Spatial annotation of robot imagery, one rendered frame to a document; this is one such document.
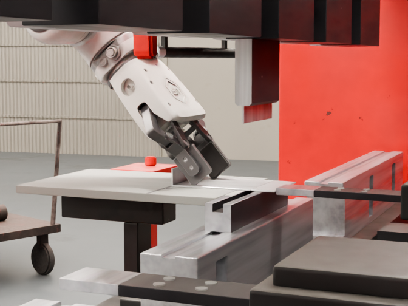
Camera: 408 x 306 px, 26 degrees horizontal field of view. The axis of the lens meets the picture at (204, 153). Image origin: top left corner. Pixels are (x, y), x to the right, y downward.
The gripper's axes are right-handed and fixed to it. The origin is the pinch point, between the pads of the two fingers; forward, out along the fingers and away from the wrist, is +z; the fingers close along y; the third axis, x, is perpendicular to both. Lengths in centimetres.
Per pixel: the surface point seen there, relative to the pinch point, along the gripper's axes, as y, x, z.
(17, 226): 286, 221, -89
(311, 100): 84, 5, -10
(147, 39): -17.7, -10.4, -10.7
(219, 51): 135, 30, -45
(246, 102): -6.4, -11.1, -1.2
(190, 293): -50, -14, 14
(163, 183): -2.3, 5.0, -1.2
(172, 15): -33.9, -19.2, -5.2
